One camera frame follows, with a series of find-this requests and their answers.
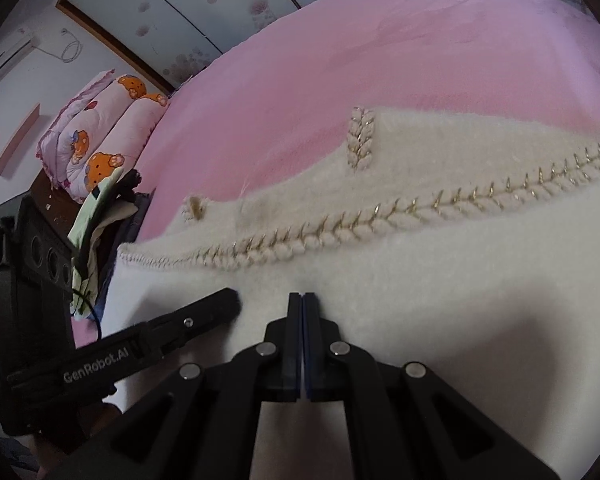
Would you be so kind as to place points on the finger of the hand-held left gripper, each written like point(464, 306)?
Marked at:
point(200, 317)

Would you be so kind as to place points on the pile of folded clothes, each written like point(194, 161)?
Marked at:
point(97, 207)

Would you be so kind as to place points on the white air conditioner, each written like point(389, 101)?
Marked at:
point(5, 60)

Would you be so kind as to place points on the pink bed blanket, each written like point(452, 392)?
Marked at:
point(355, 60)

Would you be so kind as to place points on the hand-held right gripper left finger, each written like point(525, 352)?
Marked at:
point(294, 322)

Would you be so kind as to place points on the floral sliding door wardrobe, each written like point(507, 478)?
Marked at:
point(180, 10)

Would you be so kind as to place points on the pink wall shelf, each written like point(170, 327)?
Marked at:
point(17, 140)

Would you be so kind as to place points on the pink bear print quilt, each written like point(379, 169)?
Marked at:
point(105, 125)

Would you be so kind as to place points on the person's left hand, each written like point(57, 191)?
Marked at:
point(97, 419)

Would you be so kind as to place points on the cream knit cardigan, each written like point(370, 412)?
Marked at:
point(430, 270)

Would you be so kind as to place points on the dark grey folded garment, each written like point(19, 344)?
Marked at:
point(131, 181)

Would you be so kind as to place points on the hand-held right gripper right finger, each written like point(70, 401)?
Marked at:
point(314, 322)

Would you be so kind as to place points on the dark wooden nightstand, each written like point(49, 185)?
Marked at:
point(50, 200)

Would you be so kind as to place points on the blue folded jeans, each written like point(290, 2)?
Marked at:
point(130, 227)

